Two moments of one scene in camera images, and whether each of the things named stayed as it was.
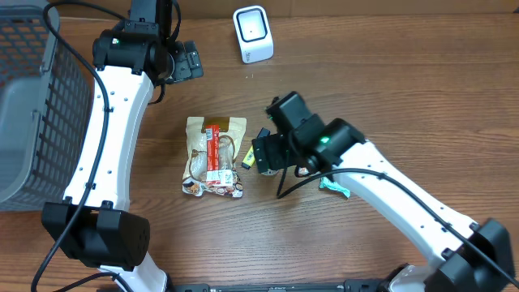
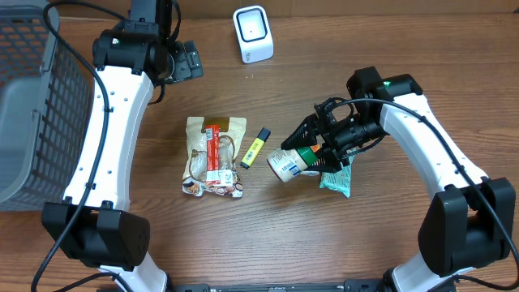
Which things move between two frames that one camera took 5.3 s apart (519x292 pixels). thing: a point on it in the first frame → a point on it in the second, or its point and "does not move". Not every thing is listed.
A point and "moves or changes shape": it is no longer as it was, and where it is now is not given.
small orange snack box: (303, 171) moves or changes shape
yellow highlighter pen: (250, 158) does not move
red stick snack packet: (214, 175) does not move
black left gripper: (184, 60) does not move
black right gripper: (274, 147) → (332, 149)
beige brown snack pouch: (231, 130) does not move
